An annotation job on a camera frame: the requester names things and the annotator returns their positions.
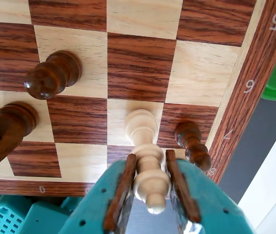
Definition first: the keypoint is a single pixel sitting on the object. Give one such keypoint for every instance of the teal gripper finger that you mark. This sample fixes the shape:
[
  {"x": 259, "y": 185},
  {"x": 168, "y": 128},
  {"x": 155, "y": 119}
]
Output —
[
  {"x": 91, "y": 214},
  {"x": 216, "y": 214}
]

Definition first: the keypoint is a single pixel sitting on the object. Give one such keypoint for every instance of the light wooden queen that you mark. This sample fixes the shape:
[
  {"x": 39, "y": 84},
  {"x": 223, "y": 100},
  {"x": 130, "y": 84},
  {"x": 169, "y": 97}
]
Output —
[{"x": 147, "y": 175}]

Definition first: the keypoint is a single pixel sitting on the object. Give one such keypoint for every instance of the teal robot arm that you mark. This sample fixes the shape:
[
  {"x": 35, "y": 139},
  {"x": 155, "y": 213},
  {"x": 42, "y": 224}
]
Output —
[{"x": 45, "y": 217}]

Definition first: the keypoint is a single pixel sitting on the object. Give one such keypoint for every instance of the dark wooden pawn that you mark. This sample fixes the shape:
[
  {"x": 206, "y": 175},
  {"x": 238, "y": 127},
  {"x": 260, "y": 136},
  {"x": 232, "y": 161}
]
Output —
[
  {"x": 52, "y": 75},
  {"x": 189, "y": 139}
]

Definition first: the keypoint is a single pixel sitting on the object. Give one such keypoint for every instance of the dark wooden knight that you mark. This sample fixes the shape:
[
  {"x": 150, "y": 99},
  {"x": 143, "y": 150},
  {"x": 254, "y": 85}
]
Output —
[{"x": 6, "y": 136}]

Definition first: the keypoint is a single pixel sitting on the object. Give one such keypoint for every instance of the wooden folding chessboard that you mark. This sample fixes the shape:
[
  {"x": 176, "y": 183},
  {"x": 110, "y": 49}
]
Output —
[{"x": 138, "y": 73}]

